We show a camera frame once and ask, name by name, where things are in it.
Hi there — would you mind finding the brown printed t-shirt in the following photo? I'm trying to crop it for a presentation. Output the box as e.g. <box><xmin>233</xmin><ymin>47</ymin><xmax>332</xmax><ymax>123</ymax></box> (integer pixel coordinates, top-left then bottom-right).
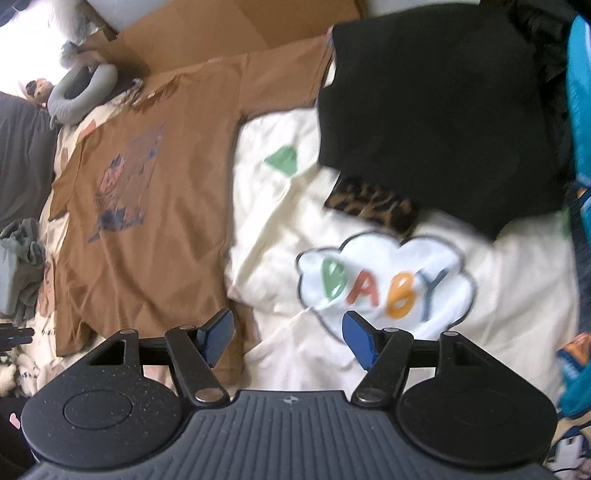
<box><xmin>49</xmin><ymin>37</ymin><xmax>331</xmax><ymax>356</ymax></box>

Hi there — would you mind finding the grey crumpled garment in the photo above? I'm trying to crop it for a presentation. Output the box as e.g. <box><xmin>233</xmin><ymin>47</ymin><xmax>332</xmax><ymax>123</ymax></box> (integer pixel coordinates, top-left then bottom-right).
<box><xmin>1</xmin><ymin>218</ymin><xmax>45</xmax><ymax>327</ymax></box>

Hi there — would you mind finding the cream bear print blanket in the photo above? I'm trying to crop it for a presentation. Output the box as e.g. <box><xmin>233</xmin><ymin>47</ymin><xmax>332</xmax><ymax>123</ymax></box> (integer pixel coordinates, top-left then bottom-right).
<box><xmin>0</xmin><ymin>59</ymin><xmax>583</xmax><ymax>405</ymax></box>

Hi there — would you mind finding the leopard print cloth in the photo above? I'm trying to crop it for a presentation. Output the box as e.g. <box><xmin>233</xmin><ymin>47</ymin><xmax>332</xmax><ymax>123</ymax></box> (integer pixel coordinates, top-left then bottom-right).
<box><xmin>324</xmin><ymin>175</ymin><xmax>419</xmax><ymax>235</ymax></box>

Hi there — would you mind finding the teal printed fabric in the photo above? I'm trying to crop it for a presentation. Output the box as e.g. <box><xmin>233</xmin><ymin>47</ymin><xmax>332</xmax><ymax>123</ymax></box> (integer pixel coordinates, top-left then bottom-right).
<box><xmin>558</xmin><ymin>14</ymin><xmax>590</xmax><ymax>419</ymax></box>

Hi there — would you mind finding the grey neck pillow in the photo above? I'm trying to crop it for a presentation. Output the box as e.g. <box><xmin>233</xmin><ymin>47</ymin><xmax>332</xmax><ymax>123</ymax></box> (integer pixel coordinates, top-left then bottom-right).
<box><xmin>47</xmin><ymin>62</ymin><xmax>118</xmax><ymax>125</ymax></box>

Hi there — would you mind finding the plush toy with sunglasses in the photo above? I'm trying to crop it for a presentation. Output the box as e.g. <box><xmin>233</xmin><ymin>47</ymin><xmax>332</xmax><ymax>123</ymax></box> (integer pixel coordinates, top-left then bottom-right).
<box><xmin>21</xmin><ymin>78</ymin><xmax>54</xmax><ymax>109</ymax></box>

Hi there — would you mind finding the black folded garment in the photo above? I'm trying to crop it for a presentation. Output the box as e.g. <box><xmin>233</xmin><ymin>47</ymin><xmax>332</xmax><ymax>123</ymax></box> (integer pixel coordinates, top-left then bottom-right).
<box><xmin>318</xmin><ymin>1</ymin><xmax>575</xmax><ymax>238</ymax></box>

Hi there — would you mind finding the white pillow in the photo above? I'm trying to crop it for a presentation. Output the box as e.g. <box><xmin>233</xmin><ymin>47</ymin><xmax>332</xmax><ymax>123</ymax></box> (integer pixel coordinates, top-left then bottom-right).
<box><xmin>50</xmin><ymin>0</ymin><xmax>117</xmax><ymax>45</ymax></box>

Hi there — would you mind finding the brown cardboard sheet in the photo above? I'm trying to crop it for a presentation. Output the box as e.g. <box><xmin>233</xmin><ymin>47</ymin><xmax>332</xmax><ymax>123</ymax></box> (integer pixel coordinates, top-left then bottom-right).
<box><xmin>83</xmin><ymin>1</ymin><xmax>368</xmax><ymax>77</ymax></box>

